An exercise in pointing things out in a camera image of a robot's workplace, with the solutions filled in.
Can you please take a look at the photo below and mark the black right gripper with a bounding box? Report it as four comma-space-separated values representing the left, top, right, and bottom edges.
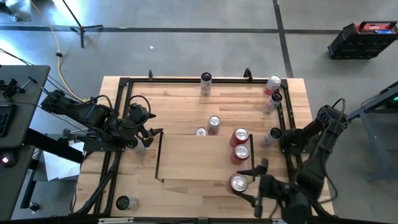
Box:
231, 159, 292, 217

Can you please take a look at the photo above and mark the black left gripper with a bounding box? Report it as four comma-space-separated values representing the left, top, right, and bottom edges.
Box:
126, 105, 165, 141

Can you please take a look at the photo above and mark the red cola can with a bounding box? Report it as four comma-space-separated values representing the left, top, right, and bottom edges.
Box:
229, 126, 250, 148
229, 143, 251, 166
228, 173, 249, 194

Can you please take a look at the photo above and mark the silver can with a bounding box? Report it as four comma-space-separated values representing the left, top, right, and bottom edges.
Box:
206, 114, 221, 136

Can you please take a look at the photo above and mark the wooden shelf with black legs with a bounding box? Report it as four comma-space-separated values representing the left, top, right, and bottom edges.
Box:
154, 132, 256, 184

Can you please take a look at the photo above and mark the white slim can blue palm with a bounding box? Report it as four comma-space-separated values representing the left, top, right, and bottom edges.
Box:
261, 127, 283, 148
126, 138, 147, 156

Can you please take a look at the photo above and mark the white slim can green palm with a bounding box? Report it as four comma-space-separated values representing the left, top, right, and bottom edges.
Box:
262, 92, 283, 115
200, 72, 213, 96

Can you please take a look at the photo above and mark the white slim energy can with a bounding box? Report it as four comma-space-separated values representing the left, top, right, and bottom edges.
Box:
115, 195, 141, 211

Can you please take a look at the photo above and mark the white paper sheet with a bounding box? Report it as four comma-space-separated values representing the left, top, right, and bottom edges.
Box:
42, 139, 85, 182

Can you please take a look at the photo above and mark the black light stand tripod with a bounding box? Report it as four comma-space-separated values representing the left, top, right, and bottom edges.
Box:
60, 0, 104, 49

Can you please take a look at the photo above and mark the black desk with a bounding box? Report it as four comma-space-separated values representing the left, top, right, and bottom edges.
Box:
0, 64, 51, 149
0, 144, 35, 221

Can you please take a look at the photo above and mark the black keyboard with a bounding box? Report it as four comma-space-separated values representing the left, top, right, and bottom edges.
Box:
0, 104, 18, 138

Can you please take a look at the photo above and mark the black computer mouse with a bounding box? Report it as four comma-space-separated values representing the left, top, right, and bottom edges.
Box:
0, 151, 18, 169

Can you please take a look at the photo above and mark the black device green light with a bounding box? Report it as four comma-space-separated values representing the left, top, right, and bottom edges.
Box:
385, 93, 398, 110

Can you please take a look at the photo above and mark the black and red toolbox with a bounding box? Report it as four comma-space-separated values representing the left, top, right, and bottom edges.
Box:
326, 21, 398, 60

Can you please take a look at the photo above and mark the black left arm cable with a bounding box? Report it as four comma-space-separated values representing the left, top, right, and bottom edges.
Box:
93, 94, 152, 125

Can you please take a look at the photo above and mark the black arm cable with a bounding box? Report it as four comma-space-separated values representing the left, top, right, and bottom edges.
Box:
93, 94, 152, 125
329, 98, 348, 125

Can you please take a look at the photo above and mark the black metal table frame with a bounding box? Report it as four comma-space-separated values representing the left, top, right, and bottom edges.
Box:
116, 76, 304, 218

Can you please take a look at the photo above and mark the black overhead rig frame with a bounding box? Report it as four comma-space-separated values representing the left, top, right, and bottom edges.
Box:
0, 149, 398, 224

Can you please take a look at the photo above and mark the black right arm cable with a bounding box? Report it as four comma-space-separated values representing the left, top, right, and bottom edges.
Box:
329, 98, 348, 125

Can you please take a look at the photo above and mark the yellow cable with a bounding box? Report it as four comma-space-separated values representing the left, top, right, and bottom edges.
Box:
29, 0, 86, 103

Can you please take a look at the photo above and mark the grey desk frame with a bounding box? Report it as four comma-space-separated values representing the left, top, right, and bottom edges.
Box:
347, 81, 398, 183

